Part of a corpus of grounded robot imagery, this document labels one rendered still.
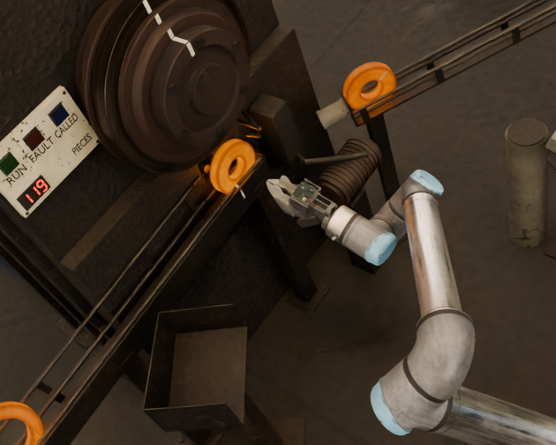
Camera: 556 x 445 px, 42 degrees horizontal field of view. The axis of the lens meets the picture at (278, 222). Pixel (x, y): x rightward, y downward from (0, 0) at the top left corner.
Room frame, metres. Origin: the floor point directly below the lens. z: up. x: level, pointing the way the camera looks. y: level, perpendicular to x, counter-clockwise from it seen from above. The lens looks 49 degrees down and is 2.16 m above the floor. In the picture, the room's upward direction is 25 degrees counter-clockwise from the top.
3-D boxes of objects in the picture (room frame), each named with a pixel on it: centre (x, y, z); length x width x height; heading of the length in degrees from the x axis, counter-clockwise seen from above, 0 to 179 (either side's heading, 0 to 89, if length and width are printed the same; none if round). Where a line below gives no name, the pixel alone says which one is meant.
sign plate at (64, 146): (1.35, 0.42, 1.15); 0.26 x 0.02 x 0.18; 123
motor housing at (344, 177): (1.51, -0.27, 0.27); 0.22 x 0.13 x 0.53; 123
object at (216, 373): (0.97, 0.33, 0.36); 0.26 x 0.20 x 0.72; 158
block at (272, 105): (1.59, -0.11, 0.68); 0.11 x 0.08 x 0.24; 33
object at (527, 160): (1.32, -0.77, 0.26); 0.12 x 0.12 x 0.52
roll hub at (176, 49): (1.37, 0.02, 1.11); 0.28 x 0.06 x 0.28; 123
